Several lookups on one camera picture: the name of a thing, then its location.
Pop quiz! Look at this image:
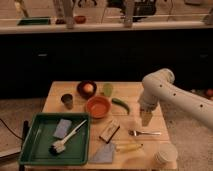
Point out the yellow banana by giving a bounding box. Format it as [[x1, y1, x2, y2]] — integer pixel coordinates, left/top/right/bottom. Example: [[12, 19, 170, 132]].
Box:
[[116, 144, 143, 153]]

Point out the background red bowl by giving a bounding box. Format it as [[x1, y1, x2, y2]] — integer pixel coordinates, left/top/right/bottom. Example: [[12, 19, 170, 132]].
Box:
[[74, 16, 86, 24]]

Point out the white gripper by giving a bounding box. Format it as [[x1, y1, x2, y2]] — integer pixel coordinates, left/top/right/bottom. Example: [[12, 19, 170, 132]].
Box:
[[138, 93, 158, 127]]

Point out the orange clay bowl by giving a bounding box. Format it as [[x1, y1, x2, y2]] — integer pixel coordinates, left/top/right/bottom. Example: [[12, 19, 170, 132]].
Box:
[[85, 96, 111, 119]]

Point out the orange egg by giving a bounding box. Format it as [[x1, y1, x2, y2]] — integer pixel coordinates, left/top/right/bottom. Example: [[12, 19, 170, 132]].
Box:
[[83, 83, 94, 93]]

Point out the grey blue cloth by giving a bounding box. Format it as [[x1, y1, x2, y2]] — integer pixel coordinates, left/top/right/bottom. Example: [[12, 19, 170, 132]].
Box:
[[89, 143, 116, 164]]

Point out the background green tray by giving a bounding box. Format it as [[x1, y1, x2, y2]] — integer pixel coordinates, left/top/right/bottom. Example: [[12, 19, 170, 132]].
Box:
[[17, 17, 51, 26]]

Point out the green plastic tray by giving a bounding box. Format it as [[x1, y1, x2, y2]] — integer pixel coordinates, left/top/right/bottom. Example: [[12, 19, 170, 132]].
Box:
[[19, 113, 90, 166]]

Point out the small metal cup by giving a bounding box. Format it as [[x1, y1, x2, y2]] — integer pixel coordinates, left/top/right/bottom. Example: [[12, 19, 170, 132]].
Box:
[[61, 94, 73, 109]]

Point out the blue sponge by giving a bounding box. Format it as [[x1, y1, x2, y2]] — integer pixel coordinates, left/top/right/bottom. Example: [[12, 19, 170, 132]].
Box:
[[53, 119, 72, 139]]

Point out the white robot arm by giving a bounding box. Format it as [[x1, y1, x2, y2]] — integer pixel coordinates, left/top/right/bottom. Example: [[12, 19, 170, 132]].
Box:
[[138, 68, 213, 130]]

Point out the metal fork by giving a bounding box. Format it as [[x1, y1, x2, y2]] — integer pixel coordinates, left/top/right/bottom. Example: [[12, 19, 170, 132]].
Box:
[[128, 130, 161, 136]]

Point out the black cable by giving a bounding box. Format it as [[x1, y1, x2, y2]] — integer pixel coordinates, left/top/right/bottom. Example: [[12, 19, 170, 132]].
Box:
[[0, 117, 25, 142]]

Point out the green pepper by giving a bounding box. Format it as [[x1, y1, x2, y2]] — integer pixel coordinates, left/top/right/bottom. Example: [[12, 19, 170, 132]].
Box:
[[111, 98, 130, 115]]

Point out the white dish brush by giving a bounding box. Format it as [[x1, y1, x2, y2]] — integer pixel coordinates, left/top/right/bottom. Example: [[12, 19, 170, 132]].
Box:
[[49, 120, 86, 156]]

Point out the light green plastic cup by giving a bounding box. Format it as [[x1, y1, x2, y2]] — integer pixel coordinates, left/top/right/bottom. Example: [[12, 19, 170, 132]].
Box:
[[102, 83, 113, 97]]

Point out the wooden block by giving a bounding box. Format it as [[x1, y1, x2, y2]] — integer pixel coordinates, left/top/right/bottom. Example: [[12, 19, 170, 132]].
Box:
[[99, 120, 120, 143]]

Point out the dark brown bowl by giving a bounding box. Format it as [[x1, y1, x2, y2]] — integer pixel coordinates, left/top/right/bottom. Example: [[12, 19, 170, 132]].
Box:
[[77, 80, 97, 99]]

